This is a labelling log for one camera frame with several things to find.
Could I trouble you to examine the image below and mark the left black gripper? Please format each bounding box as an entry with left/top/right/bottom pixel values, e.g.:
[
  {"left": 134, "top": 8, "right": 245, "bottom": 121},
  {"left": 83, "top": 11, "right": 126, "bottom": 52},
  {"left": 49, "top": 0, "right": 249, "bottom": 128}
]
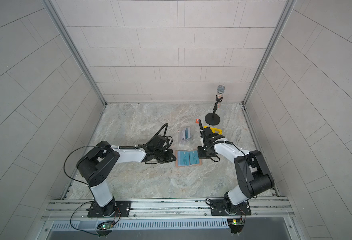
[{"left": 153, "top": 149, "right": 179, "bottom": 164}]

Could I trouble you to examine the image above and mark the teal VIP card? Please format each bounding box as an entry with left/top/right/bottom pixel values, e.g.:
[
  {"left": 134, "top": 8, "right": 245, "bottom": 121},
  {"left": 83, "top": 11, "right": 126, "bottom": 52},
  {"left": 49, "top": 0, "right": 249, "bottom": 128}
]
[{"left": 189, "top": 151, "right": 200, "bottom": 166}]

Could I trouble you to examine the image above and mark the brown leather card holder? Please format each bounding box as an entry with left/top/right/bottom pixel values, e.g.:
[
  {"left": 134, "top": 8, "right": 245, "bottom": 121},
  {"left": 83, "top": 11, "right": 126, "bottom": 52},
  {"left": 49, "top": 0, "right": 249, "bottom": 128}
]
[{"left": 175, "top": 150, "right": 202, "bottom": 168}]

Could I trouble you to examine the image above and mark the clear acrylic card box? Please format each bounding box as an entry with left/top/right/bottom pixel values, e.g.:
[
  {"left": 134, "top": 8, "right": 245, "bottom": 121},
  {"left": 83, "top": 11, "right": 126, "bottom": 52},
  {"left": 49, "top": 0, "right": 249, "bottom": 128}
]
[{"left": 179, "top": 126, "right": 192, "bottom": 144}]

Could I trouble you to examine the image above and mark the silver VIP card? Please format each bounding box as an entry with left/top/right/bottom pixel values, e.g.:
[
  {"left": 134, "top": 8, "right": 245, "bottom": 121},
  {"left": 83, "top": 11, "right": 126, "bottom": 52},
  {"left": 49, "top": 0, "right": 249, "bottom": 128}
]
[{"left": 177, "top": 151, "right": 190, "bottom": 167}]

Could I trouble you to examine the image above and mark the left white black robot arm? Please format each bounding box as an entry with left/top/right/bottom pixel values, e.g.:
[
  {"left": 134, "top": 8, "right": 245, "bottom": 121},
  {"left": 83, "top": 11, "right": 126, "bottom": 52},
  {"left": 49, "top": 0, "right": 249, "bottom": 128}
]
[{"left": 76, "top": 135, "right": 177, "bottom": 217}]

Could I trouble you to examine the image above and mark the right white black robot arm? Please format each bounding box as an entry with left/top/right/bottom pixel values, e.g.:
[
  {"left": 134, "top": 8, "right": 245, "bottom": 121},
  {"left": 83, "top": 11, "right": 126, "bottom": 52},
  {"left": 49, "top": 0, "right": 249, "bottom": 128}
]
[{"left": 198, "top": 126, "right": 275, "bottom": 215}]

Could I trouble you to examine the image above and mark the yellow triangular plastic piece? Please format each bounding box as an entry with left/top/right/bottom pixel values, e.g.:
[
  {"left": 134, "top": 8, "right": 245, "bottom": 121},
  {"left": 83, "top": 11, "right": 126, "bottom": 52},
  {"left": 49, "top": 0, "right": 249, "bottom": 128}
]
[{"left": 203, "top": 127, "right": 223, "bottom": 136}]

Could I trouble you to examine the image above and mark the perforated vent strip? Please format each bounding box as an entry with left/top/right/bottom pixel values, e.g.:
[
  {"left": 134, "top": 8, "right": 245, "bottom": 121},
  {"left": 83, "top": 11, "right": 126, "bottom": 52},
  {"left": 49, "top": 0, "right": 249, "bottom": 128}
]
[{"left": 51, "top": 219, "right": 229, "bottom": 232}]

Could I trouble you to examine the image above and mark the right circuit board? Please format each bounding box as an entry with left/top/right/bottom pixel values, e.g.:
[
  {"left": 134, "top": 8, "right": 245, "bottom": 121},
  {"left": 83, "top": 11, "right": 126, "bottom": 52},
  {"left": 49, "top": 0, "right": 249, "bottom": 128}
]
[{"left": 227, "top": 219, "right": 245, "bottom": 234}]

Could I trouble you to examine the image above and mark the left green circuit board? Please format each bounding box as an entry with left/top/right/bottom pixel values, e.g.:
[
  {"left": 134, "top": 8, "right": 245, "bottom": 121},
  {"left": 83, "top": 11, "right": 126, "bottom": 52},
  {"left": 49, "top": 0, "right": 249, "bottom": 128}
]
[{"left": 97, "top": 221, "right": 114, "bottom": 231}]

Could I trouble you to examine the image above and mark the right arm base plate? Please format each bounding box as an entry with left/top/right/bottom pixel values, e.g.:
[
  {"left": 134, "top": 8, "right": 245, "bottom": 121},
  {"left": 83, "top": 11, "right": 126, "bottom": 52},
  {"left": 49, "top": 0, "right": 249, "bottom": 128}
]
[{"left": 206, "top": 199, "right": 252, "bottom": 216}]

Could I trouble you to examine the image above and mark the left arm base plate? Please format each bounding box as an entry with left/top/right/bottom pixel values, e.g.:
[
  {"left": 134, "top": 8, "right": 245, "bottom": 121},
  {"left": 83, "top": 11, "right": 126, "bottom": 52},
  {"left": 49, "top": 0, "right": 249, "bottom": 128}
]
[{"left": 86, "top": 200, "right": 132, "bottom": 218}]

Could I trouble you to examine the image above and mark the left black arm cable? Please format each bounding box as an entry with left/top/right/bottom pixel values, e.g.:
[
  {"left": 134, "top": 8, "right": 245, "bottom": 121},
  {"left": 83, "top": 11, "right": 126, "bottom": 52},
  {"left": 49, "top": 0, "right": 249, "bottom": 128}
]
[{"left": 63, "top": 145, "right": 98, "bottom": 186}]

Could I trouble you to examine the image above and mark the aluminium mounting rail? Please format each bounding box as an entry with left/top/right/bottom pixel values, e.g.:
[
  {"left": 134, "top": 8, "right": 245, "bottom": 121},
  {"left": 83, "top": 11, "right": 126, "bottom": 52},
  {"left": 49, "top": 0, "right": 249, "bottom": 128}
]
[{"left": 41, "top": 197, "right": 295, "bottom": 221}]

